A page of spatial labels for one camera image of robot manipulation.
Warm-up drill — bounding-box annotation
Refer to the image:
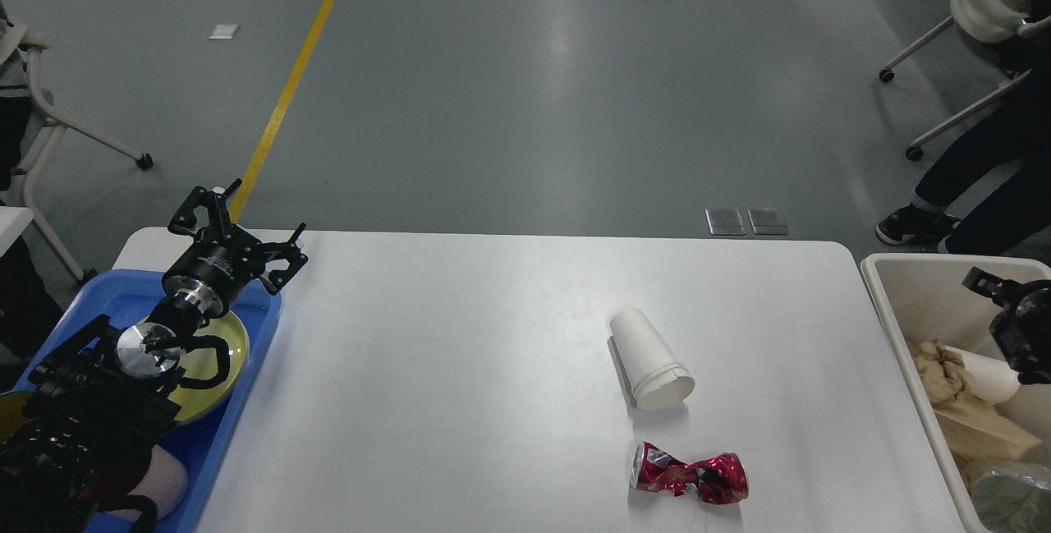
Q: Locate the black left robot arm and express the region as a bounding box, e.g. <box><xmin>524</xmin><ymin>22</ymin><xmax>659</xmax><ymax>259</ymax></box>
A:
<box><xmin>2</xmin><ymin>180</ymin><xmax>308</xmax><ymax>532</ymax></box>

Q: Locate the crushed red can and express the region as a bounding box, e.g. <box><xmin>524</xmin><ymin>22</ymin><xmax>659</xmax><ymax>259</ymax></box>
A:
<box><xmin>628</xmin><ymin>442</ymin><xmax>750</xmax><ymax>506</ymax></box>

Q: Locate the white side table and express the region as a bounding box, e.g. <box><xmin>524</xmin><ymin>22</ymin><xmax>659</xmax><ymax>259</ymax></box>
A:
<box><xmin>0</xmin><ymin>206</ymin><xmax>34</xmax><ymax>257</ymax></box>

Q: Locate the teal mug yellow inside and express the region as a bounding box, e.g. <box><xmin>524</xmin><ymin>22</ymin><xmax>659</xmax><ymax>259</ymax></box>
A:
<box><xmin>0</xmin><ymin>390</ymin><xmax>30</xmax><ymax>444</ymax></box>

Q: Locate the brown paper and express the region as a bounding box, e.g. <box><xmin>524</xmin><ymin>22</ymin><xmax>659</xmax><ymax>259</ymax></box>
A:
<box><xmin>906</xmin><ymin>341</ymin><xmax>969</xmax><ymax>405</ymax></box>

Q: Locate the brown paper bag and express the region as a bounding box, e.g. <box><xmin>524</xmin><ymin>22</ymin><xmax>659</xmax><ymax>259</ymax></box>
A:
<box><xmin>934</xmin><ymin>403</ymin><xmax>1040</xmax><ymax>478</ymax></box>

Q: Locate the person in dark jeans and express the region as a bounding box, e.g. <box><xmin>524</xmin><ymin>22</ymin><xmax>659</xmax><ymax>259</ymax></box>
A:
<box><xmin>874</xmin><ymin>59</ymin><xmax>1050</xmax><ymax>257</ymax></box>

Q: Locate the metal floor plate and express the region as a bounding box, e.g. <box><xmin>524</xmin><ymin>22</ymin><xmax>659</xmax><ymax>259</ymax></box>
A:
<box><xmin>747</xmin><ymin>208</ymin><xmax>789</xmax><ymax>235</ymax></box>
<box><xmin>705</xmin><ymin>208</ymin><xmax>748</xmax><ymax>237</ymax></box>

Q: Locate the right metal floor plate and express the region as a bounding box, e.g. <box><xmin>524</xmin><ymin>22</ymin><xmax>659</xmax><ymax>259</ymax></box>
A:
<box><xmin>747</xmin><ymin>208</ymin><xmax>789</xmax><ymax>235</ymax></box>

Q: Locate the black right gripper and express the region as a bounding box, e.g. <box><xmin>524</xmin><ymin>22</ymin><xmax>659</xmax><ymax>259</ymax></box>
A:
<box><xmin>962</xmin><ymin>267</ymin><xmax>1050</xmax><ymax>386</ymax></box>

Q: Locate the yellow plastic plate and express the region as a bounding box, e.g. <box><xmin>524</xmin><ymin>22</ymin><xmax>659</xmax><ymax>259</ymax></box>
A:
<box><xmin>168</xmin><ymin>312</ymin><xmax>250</xmax><ymax>427</ymax></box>

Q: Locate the left metal floor plate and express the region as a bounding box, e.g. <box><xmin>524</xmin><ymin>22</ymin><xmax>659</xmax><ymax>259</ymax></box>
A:
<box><xmin>705</xmin><ymin>208</ymin><xmax>748</xmax><ymax>237</ymax></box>

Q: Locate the blue plastic tray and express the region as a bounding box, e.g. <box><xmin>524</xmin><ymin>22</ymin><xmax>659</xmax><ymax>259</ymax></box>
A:
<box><xmin>29</xmin><ymin>269</ymin><xmax>282</xmax><ymax>532</ymax></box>

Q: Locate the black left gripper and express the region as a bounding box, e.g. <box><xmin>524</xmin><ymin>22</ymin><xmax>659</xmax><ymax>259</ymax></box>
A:
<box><xmin>160</xmin><ymin>180</ymin><xmax>308</xmax><ymax>320</ymax></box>

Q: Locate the pink mug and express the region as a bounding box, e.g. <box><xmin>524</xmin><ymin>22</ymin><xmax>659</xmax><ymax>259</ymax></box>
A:
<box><xmin>103</xmin><ymin>444</ymin><xmax>188</xmax><ymax>519</ymax></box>

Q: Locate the white paper scrap on floor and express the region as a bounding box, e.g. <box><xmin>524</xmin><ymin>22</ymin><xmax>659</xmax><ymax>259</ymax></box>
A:
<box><xmin>208</xmin><ymin>24</ymin><xmax>240</xmax><ymax>40</ymax></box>

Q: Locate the beige plastic bin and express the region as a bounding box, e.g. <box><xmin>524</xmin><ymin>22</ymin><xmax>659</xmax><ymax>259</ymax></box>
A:
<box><xmin>861</xmin><ymin>253</ymin><xmax>1050</xmax><ymax>532</ymax></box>

